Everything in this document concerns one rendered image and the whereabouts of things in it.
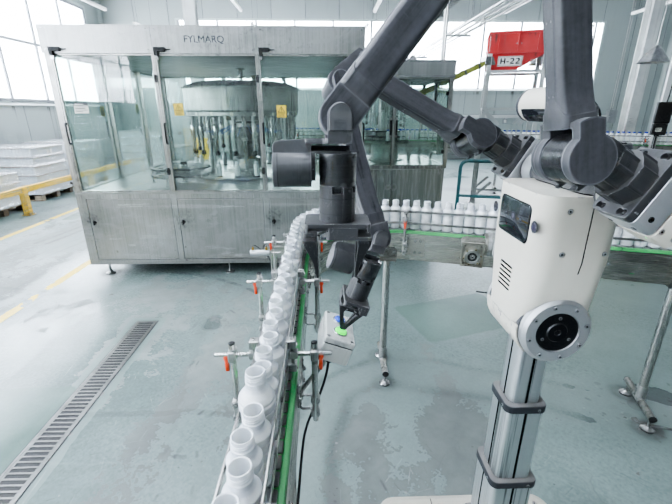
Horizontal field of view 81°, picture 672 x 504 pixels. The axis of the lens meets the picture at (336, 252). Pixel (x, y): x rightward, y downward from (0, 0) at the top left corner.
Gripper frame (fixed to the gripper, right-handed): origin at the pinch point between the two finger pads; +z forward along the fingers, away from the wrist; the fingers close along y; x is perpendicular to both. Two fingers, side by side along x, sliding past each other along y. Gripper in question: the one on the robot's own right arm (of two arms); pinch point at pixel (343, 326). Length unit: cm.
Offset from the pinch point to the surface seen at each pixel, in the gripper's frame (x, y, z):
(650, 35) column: 569, -812, -424
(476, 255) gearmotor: 79, -106, -8
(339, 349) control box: 0.5, 3.6, 4.7
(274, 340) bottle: -16.3, 10.8, 3.0
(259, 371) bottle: -18.2, 25.9, 0.8
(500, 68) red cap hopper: 221, -587, -207
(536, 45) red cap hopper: 251, -567, -249
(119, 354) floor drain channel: -105, -159, 157
